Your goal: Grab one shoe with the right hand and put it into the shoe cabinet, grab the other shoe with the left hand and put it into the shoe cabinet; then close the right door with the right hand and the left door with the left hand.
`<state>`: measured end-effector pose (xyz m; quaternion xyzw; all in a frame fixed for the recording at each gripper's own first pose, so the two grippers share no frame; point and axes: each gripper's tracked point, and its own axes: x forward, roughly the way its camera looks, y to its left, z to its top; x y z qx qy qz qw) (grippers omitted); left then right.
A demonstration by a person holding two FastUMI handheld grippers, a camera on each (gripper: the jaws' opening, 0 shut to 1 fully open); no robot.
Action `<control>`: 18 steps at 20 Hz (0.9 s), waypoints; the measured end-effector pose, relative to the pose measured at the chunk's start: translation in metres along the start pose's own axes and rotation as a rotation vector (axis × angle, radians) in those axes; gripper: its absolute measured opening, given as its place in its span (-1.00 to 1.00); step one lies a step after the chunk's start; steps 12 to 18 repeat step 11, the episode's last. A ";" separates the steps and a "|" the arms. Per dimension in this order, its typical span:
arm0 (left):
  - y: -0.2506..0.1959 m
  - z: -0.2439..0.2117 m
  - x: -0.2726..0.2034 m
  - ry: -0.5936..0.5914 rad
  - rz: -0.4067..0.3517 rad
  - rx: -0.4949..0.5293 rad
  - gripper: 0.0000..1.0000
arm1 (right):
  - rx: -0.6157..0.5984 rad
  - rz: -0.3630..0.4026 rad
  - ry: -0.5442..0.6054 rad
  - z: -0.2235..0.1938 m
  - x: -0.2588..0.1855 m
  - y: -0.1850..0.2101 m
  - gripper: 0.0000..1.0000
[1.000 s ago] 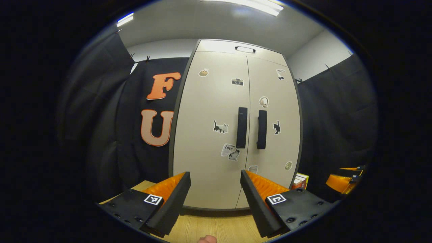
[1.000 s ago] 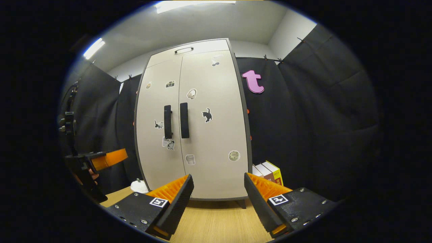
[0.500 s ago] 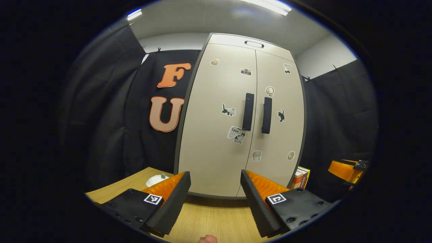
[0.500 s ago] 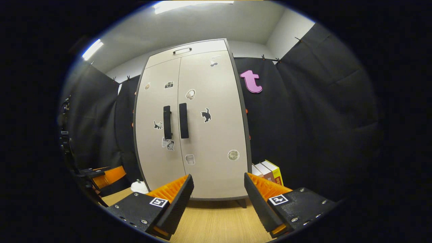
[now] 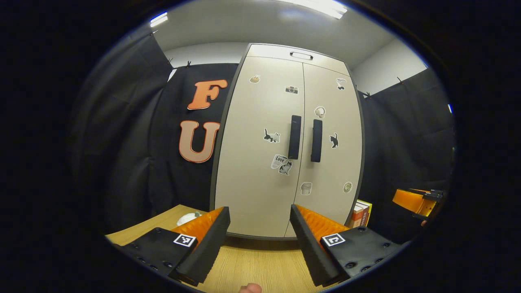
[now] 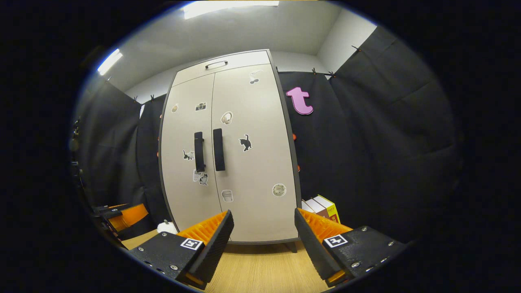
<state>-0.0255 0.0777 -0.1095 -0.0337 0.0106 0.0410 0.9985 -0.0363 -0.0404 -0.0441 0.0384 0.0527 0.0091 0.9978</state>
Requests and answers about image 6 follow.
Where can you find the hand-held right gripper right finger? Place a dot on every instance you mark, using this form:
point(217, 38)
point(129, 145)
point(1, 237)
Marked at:
point(311, 244)

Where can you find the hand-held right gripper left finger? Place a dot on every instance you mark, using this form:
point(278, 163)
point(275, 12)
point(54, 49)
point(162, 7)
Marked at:
point(215, 248)

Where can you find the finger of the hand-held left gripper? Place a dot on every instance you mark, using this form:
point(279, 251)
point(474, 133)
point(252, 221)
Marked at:
point(110, 208)
point(130, 217)

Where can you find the white shoe cabinet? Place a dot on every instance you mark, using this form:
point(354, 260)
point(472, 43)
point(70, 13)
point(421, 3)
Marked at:
point(292, 246)

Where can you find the white cabinet door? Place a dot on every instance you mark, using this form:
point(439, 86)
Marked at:
point(179, 134)
point(260, 171)

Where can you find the white cabinet drawer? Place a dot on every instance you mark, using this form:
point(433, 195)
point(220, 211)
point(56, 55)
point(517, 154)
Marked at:
point(248, 61)

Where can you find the brown book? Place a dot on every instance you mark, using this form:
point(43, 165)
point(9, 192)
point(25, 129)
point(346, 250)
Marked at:
point(318, 207)

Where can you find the small white object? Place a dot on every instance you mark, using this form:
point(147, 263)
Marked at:
point(167, 227)

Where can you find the white book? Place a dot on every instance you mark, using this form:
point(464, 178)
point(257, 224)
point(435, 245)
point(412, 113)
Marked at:
point(306, 205)

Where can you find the yellow book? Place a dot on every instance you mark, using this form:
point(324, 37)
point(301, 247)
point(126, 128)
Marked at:
point(330, 209)

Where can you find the ceiling light strip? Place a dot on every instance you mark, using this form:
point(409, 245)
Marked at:
point(110, 62)

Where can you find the ceiling light panel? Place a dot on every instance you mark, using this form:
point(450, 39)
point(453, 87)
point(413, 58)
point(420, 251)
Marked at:
point(228, 8)

